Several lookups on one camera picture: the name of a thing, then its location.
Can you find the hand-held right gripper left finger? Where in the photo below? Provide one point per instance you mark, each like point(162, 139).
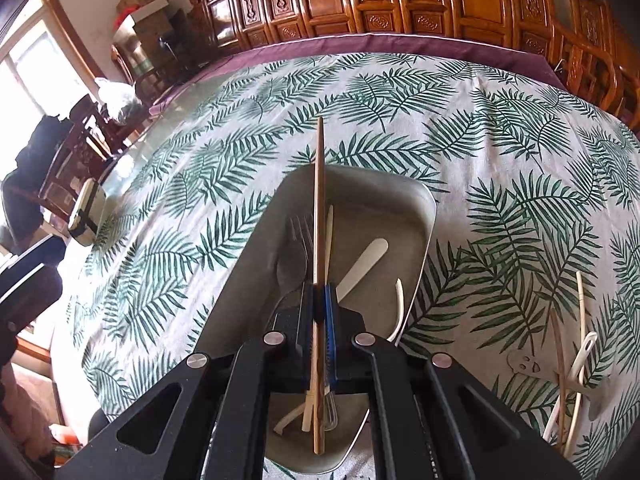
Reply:
point(308, 320)

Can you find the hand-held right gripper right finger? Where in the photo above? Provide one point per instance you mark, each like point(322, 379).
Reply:
point(330, 320)

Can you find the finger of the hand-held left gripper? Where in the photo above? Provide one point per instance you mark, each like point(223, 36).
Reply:
point(32, 285)
point(40, 255)

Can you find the silver metal fork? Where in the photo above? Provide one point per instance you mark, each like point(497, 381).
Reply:
point(291, 265)

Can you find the cream knife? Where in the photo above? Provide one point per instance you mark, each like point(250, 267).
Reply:
point(362, 265)

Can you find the silver metal utensil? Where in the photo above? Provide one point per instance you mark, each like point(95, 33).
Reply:
point(331, 412)

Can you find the cream curved utensil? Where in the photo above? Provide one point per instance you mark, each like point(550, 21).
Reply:
point(287, 421)

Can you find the wooden chopstick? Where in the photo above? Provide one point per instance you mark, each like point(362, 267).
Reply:
point(318, 210)
point(559, 370)

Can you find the grey rectangular container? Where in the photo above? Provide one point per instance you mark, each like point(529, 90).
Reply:
point(380, 200)

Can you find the small white spoon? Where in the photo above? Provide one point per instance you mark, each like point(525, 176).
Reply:
point(582, 360)

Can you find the black clothing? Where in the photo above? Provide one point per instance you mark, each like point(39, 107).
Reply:
point(30, 170)

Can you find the dark wooden dining chair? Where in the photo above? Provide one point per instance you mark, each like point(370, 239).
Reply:
point(80, 155)

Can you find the white plastic bag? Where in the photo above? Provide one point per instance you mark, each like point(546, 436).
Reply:
point(117, 102)

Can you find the wooden framed window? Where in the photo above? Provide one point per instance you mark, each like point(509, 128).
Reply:
point(35, 55)

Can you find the leaf print tablecloth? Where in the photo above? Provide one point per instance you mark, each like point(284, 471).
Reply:
point(450, 135)

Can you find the dark stacked cartons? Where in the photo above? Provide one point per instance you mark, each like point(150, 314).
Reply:
point(160, 42)

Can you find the red item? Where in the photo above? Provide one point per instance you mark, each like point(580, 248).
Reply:
point(125, 17)

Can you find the white cardboard box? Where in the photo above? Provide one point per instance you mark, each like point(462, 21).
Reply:
point(155, 10)

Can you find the purple sofa cushion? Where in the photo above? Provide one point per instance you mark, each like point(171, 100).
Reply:
point(400, 47)

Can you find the carved wooden armchair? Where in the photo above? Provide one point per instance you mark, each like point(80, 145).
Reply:
point(590, 25)

